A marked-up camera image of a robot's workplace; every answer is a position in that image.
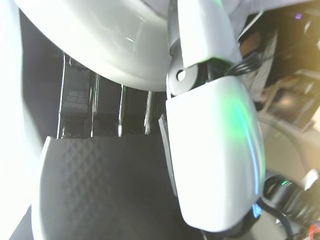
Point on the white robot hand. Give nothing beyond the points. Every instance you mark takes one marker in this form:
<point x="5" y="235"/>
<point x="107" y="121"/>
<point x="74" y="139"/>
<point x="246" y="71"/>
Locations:
<point x="112" y="187"/>

